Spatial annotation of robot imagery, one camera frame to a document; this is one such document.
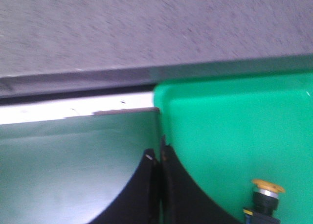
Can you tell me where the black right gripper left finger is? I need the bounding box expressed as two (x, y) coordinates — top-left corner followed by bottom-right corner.
(90, 149), (160, 224)

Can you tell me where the green conveyor belt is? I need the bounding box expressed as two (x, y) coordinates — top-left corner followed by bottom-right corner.
(0, 109), (160, 224)

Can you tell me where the aluminium conveyor side rail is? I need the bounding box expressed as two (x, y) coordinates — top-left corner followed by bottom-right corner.
(0, 91), (154, 125)

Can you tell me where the green plastic tray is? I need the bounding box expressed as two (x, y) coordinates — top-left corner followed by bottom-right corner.
(154, 71), (313, 224)

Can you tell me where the dark grey raised platform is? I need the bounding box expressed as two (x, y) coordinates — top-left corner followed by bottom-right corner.
(0, 0), (313, 98)

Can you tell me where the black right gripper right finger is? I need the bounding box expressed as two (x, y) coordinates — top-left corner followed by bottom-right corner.
(160, 136), (240, 224)

